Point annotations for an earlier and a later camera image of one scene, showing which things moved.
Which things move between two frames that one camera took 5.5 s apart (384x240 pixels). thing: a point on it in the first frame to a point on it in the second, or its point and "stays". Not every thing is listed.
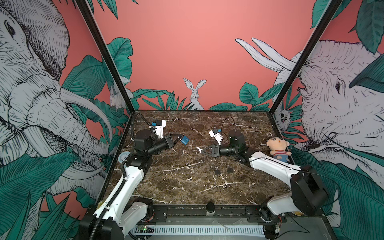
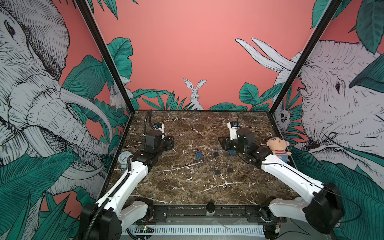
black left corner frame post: x=85 y=8 stays
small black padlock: x=217 y=171 stays
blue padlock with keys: x=185 y=140 to x=199 y=155
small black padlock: x=229 y=169 stays
